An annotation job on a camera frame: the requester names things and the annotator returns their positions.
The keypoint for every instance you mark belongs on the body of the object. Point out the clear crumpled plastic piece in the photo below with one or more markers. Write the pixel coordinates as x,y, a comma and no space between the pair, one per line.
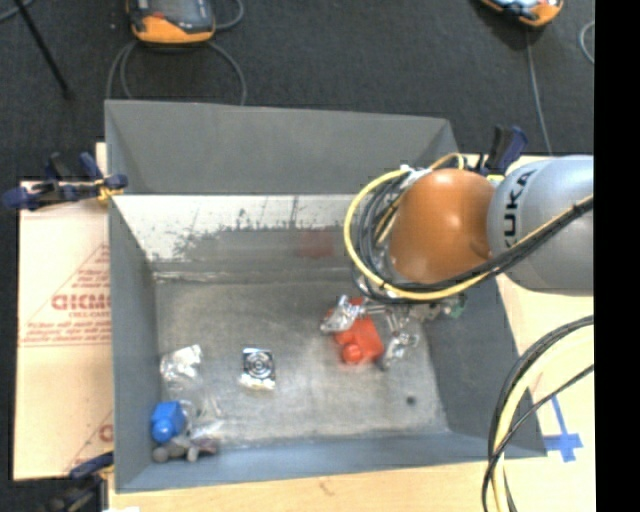
181,364

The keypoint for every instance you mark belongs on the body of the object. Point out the orange-red toy block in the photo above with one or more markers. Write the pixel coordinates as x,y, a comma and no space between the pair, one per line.
361,341

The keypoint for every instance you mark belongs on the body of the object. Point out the clear plastic bag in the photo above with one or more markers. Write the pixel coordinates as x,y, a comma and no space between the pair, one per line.
204,421

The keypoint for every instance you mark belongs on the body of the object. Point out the blue toy block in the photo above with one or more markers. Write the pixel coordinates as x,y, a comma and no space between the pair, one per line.
166,421

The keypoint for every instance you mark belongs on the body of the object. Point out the brown cardboard board red print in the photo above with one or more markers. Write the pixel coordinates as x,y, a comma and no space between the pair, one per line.
60,380

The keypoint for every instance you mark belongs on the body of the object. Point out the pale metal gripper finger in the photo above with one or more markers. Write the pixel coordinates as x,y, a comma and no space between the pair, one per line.
341,314
400,347

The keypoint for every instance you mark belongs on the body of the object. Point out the grey metal bin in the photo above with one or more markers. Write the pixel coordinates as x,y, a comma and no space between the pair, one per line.
300,400

